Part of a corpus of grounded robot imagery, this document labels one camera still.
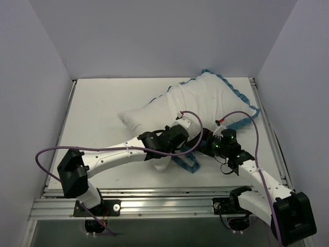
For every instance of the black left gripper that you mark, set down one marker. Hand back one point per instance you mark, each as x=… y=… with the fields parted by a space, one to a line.
x=178 y=133

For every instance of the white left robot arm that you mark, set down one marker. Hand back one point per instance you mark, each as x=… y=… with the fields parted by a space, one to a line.
x=77 y=167

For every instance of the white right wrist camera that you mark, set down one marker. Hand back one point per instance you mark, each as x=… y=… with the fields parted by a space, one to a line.
x=220 y=127

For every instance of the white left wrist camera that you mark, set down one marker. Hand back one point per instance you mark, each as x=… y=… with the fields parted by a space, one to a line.
x=187 y=123

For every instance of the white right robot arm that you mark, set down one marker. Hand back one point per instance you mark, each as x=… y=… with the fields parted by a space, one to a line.
x=289 y=214

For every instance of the blue houndstooth pillow with pillowcase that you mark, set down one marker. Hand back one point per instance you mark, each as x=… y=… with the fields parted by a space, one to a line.
x=212 y=97

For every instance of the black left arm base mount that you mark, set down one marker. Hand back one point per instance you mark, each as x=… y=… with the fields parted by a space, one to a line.
x=106 y=208

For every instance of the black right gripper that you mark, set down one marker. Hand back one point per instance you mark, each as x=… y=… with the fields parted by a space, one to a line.
x=201 y=141

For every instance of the aluminium rail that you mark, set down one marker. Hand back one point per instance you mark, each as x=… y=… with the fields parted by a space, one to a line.
x=272 y=139
x=71 y=94

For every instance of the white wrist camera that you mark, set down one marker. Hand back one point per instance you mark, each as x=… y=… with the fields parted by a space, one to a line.
x=187 y=123
x=220 y=127

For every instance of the aluminium right side rail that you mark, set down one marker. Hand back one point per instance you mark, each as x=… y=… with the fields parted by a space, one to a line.
x=272 y=139

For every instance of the aluminium front rail frame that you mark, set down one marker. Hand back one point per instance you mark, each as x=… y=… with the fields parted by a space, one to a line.
x=163 y=203

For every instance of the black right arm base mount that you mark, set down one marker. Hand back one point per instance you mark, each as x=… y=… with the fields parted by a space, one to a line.
x=228 y=206

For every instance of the white pillow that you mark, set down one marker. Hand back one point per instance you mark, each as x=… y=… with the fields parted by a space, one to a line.
x=154 y=116

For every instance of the aluminium left side rail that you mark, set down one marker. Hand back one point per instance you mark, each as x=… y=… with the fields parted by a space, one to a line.
x=71 y=94

